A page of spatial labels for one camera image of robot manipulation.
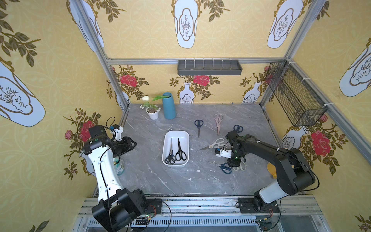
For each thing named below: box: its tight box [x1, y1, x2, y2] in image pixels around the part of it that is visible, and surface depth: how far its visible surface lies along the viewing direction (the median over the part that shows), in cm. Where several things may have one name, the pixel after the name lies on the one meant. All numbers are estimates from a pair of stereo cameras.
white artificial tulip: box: [142, 95, 171, 102], surface depth 92 cm
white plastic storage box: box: [161, 130, 190, 168], surface depth 98 cm
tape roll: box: [113, 157, 125, 176], surface depth 84 cm
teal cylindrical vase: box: [162, 92, 177, 120], surface depth 103 cm
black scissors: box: [175, 137, 187, 162], surface depth 94 cm
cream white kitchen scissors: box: [199, 137, 228, 151], surface depth 99 cm
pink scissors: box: [213, 113, 224, 136], surface depth 112 cm
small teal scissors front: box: [204, 160, 233, 174], surface depth 87 cm
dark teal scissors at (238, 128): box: [233, 124, 244, 133], surface depth 108 cm
